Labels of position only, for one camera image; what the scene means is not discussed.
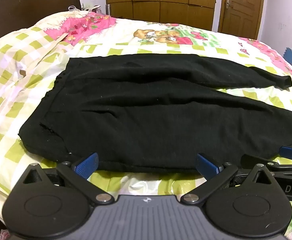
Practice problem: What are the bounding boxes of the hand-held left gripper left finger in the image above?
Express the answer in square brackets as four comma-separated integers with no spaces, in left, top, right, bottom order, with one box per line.
[22,152,116,205]

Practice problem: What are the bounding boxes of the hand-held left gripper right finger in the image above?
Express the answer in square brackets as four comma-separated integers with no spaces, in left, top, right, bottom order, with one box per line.
[180,153,276,204]

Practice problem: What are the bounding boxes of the black pants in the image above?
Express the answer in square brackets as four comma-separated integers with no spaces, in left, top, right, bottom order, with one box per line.
[18,53,292,173]

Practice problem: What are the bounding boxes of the blue foam mat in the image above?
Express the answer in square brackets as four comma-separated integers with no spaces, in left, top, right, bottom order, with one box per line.
[283,46,292,64]

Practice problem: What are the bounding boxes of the checked printed bedspread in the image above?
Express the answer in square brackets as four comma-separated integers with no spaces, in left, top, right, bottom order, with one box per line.
[0,11,292,233]

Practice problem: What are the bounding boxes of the wooden door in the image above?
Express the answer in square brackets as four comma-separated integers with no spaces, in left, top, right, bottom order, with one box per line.
[217,0,265,40]

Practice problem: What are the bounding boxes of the wooden wardrobe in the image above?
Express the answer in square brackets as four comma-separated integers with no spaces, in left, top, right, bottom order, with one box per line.
[105,0,218,32]

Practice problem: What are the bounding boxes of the dark wooden headboard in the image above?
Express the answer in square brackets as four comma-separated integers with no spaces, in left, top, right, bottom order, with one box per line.
[0,0,83,47]

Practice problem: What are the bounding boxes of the white corded cloth bag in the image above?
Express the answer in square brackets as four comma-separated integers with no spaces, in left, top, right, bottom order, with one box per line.
[68,4,102,18]

